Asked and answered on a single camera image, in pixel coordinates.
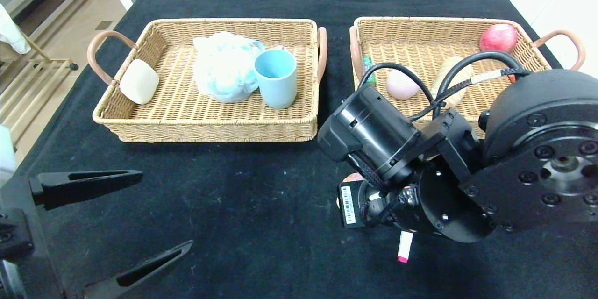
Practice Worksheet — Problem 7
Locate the light blue plastic mug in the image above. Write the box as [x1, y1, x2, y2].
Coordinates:
[254, 49, 298, 110]

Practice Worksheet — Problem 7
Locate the light blue mesh bath pouf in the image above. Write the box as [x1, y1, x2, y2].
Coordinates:
[192, 31, 266, 103]

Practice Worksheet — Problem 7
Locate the smooth pink round bun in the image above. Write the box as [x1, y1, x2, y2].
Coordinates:
[386, 69, 421, 100]

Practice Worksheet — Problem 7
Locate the striped spiral bread roll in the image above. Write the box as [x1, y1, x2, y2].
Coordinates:
[430, 56, 475, 108]

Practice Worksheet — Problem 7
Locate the white marker with pink cap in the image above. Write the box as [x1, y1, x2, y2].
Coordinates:
[397, 231, 414, 263]

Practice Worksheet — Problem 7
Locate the wicker basket holding soap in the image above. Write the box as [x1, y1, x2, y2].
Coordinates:
[87, 18, 328, 143]

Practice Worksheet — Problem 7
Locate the wicker basket holding food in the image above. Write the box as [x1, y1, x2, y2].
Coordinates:
[349, 17, 586, 141]

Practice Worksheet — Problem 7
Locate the black tablecloth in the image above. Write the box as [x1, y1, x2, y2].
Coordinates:
[0, 0, 598, 299]

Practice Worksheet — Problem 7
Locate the white soap bar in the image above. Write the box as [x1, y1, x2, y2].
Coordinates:
[120, 59, 160, 105]

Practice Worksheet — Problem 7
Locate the red apple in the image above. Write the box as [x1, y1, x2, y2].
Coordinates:
[479, 24, 519, 53]

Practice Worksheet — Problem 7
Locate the wooden rolling rack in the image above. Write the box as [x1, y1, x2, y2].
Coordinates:
[0, 33, 80, 156]

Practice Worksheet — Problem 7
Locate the white cloth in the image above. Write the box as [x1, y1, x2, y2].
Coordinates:
[0, 2, 32, 55]

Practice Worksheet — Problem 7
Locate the braided right arm cable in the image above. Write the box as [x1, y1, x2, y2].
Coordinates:
[410, 69, 533, 123]

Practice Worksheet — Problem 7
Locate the black right camera cable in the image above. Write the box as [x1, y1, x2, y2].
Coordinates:
[357, 50, 525, 120]

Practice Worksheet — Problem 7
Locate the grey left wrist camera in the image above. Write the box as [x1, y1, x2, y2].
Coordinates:
[0, 124, 17, 185]

